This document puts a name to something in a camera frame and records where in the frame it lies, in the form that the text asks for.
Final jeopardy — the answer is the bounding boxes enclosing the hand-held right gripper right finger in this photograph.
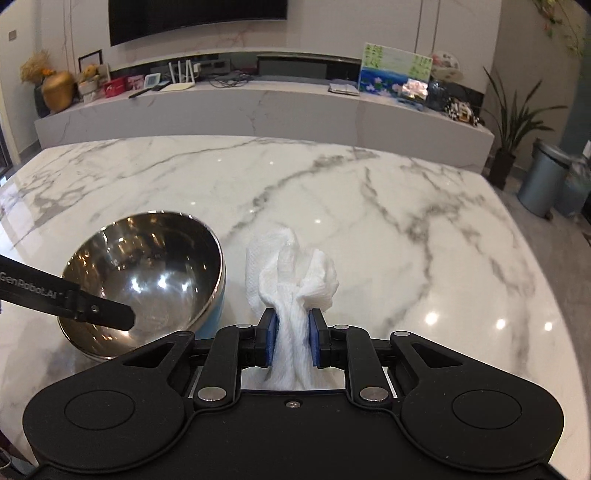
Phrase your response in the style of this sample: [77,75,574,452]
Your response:
[308,308,481,409]

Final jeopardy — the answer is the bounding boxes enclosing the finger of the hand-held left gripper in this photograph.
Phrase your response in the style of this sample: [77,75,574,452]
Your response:
[65,288,136,332]

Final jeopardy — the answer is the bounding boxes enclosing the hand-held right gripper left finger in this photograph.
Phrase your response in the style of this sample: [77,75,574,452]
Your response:
[108,308,279,409]

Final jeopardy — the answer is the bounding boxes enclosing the white cloth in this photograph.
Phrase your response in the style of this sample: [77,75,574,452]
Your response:
[245,222,341,391]

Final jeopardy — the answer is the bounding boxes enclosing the steel bowl with blue outside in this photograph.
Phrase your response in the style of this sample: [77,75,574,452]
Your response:
[58,211,227,362]

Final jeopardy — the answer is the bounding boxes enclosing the gold vase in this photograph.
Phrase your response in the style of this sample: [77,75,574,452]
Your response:
[42,71,76,114]

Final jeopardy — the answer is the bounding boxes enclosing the teddy bear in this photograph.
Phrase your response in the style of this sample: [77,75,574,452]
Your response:
[76,65,101,103]

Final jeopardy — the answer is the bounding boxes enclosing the black brush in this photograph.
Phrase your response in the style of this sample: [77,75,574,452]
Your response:
[128,80,171,99]

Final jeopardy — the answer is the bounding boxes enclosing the dried flowers in dark vase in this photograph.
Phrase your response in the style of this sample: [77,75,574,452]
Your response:
[19,51,52,118]

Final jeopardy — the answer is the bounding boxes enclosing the marble television console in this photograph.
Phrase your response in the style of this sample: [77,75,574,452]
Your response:
[33,46,496,176]

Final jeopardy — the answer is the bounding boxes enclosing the white router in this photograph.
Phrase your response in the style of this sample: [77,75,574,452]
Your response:
[159,60,197,93]

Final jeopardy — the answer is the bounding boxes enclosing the potted long-leaf plant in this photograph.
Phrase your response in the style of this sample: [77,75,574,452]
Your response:
[482,67,568,188]

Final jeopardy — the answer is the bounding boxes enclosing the black and white toy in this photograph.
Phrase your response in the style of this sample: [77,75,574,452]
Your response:
[444,97,483,126]

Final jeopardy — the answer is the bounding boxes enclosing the blue glass jar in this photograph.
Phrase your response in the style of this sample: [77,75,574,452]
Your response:
[427,80,451,112]

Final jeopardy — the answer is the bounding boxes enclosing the black media box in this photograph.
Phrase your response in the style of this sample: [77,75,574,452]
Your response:
[257,53,329,80]

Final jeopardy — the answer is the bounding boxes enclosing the grey trash can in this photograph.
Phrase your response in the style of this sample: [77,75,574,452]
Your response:
[517,140,570,220]

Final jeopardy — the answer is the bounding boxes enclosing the lotus painting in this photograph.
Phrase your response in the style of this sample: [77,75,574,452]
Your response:
[358,42,434,100]

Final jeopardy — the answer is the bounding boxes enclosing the bagged water bottle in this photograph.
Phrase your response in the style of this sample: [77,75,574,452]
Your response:
[554,154,591,217]

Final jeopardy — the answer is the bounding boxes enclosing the round paper fan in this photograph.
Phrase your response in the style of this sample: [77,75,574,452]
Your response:
[429,50,465,81]

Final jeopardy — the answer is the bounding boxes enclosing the black television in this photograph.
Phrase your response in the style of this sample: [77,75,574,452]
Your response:
[108,0,288,47]

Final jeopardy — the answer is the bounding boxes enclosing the hanging vine plant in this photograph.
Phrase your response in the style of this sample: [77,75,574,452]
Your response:
[531,0,589,61]

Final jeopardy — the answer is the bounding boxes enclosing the black picture frame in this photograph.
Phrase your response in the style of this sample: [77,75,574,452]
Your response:
[78,51,103,75]

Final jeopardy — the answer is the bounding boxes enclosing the black cables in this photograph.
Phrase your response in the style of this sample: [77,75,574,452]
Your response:
[210,69,254,88]

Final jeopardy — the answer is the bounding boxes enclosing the shiny photo frame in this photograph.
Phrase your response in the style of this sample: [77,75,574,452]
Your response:
[396,78,430,112]

